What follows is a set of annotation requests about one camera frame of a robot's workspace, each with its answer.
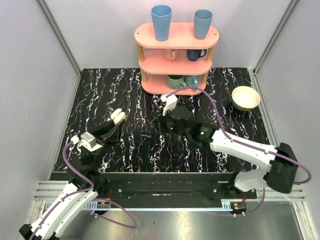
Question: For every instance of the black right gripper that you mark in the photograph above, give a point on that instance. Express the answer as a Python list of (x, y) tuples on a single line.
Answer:
[(163, 118)]

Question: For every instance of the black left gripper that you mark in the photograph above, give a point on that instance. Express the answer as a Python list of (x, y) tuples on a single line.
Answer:
[(100, 135)]

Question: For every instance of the white earbud charging case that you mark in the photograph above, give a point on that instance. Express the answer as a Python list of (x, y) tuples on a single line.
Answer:
[(118, 116)]

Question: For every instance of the black earbud charging case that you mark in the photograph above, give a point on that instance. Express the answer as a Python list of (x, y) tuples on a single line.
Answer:
[(146, 135)]

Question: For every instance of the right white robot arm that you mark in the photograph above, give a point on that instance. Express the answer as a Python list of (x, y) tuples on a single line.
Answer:
[(272, 171)]

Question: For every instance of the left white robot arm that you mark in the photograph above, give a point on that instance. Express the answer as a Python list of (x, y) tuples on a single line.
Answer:
[(83, 156)]

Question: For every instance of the teal glazed ceramic mug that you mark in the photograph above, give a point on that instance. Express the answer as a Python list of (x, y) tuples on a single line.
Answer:
[(175, 81)]

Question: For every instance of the light blue butterfly mug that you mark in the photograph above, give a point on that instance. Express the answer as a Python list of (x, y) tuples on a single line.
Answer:
[(192, 80)]

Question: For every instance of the pink three-tier shelf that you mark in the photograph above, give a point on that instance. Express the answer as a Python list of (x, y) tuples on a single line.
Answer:
[(155, 68)]

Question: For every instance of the dark blue ceramic mug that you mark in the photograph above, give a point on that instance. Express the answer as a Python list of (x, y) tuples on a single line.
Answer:
[(194, 54)]

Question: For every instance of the pink ceramic mug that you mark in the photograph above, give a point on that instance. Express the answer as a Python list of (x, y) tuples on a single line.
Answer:
[(171, 54)]

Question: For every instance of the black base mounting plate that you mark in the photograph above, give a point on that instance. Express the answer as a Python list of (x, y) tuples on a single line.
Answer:
[(175, 185)]

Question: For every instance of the cream ceramic bowl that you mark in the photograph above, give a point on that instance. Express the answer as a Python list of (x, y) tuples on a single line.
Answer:
[(245, 98)]

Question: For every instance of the right blue plastic tumbler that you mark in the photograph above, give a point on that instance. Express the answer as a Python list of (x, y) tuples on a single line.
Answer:
[(202, 23)]

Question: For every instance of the blue plastic tumbler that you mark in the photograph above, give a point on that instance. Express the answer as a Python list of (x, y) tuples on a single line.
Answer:
[(202, 23), (161, 20)]

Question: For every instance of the left blue plastic tumbler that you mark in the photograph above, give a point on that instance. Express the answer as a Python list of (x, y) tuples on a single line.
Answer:
[(161, 20)]

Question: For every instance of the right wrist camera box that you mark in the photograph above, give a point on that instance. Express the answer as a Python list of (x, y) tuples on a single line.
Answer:
[(170, 102)]

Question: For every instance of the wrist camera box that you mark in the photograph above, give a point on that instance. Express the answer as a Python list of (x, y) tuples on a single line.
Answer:
[(89, 142), (170, 102)]

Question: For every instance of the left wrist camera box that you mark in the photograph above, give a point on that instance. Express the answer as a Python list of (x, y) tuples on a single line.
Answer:
[(89, 142)]

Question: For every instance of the aluminium frame post left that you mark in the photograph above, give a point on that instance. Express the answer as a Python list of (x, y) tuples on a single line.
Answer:
[(59, 36)]

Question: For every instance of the aluminium frame post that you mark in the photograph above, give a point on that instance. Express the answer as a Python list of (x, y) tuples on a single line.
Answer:
[(292, 5), (59, 36)]

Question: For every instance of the aluminium frame post right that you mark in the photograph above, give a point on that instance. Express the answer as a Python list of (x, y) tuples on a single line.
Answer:
[(292, 5)]

